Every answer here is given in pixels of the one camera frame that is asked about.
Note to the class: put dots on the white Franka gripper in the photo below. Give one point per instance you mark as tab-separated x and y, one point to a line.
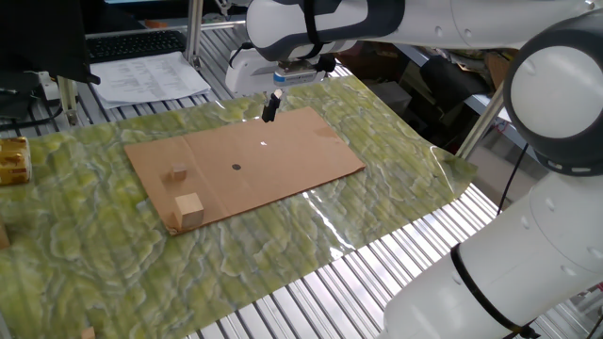
245	75

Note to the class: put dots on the small wooden block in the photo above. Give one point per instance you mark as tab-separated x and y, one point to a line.
179	173

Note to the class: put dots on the large wooden block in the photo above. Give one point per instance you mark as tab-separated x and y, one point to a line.
189	214

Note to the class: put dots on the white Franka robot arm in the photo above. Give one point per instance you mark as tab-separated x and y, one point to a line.
556	94

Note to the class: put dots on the tiny wooden block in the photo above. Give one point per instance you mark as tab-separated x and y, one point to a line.
88	333

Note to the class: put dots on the brown wooden block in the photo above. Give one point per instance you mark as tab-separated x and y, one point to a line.
3	237

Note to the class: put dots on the brown cardboard sheet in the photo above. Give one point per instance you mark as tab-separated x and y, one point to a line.
282	155

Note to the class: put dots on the grey box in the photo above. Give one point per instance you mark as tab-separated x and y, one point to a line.
390	98

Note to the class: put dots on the printed white paper sheets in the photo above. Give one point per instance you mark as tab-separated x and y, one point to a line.
146	77

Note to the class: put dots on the small orange object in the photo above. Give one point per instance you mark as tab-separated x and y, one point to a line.
155	23

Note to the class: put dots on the black keyboard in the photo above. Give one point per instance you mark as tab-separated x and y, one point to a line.
136	44

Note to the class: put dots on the black box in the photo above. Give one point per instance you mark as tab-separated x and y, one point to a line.
452	77

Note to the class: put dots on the diagonal aluminium profile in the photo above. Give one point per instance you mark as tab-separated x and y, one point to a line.
480	122

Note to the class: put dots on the white power adapter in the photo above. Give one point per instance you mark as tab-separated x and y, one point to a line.
48	87

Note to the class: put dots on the brown cardboard scrap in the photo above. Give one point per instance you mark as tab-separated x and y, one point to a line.
497	70

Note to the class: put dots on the green marble pattern mat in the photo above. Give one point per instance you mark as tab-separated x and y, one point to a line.
118	282

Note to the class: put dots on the black monitor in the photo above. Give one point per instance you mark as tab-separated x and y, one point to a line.
42	37

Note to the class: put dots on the yellow brown carton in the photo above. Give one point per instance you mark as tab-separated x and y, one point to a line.
14	162

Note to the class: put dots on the tall aluminium post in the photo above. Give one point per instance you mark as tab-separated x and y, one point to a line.
194	28

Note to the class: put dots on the horizontal aluminium rail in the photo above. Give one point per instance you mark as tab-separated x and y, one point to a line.
118	32

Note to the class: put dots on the short aluminium post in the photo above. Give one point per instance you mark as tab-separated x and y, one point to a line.
68	101

